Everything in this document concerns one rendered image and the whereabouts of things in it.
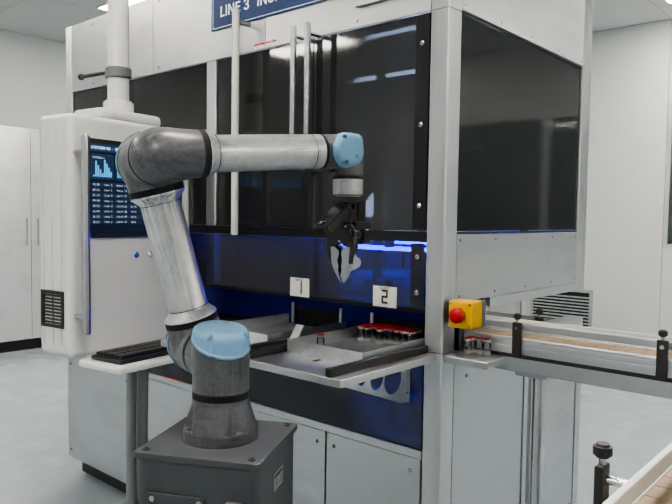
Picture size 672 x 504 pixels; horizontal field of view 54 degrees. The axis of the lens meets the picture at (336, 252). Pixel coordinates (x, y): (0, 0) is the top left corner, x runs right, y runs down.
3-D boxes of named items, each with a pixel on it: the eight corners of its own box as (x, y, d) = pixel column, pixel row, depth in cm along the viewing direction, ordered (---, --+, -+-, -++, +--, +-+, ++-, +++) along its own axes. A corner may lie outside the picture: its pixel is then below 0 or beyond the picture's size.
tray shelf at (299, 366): (278, 327, 231) (278, 321, 231) (452, 356, 186) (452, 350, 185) (160, 345, 195) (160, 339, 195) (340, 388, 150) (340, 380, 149)
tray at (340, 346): (364, 335, 206) (364, 324, 206) (436, 347, 189) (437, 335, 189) (287, 351, 180) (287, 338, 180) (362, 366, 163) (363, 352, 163)
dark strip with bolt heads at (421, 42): (411, 306, 186) (417, 16, 181) (424, 307, 183) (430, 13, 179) (408, 306, 185) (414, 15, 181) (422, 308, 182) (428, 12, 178)
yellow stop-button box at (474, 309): (461, 323, 182) (462, 297, 181) (485, 327, 177) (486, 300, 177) (447, 327, 176) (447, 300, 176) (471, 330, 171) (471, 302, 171)
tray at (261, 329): (288, 323, 228) (288, 313, 228) (346, 332, 211) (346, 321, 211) (208, 335, 203) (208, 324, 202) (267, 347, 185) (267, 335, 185)
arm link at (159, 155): (140, 120, 121) (366, 122, 145) (126, 127, 130) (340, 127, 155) (145, 184, 122) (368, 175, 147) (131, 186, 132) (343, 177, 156)
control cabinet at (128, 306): (156, 330, 255) (156, 124, 251) (192, 336, 244) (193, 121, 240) (33, 352, 213) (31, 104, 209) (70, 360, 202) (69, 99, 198)
